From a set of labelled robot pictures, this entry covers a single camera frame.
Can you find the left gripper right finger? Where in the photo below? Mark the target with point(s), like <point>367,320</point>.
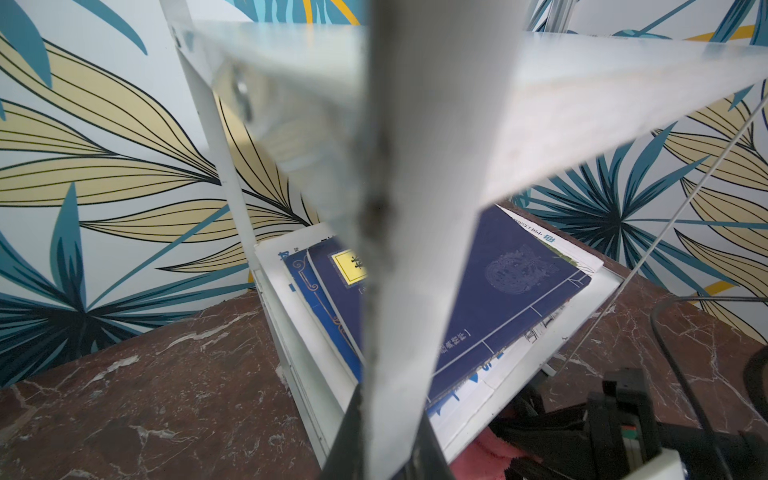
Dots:
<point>427,460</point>

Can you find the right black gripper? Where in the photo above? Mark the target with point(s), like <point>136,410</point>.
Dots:
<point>613,434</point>

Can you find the white two-tier bookshelf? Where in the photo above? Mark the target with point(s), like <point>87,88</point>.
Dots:
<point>402,131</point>

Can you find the pink fluffy cloth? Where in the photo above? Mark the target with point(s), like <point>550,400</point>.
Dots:
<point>487,457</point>

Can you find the right aluminium corner post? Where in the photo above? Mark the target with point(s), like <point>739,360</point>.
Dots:
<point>550,16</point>

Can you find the dark blue book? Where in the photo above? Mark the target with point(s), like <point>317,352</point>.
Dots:
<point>512,282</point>

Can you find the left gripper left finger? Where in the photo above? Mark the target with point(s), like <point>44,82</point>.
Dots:
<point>346,458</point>

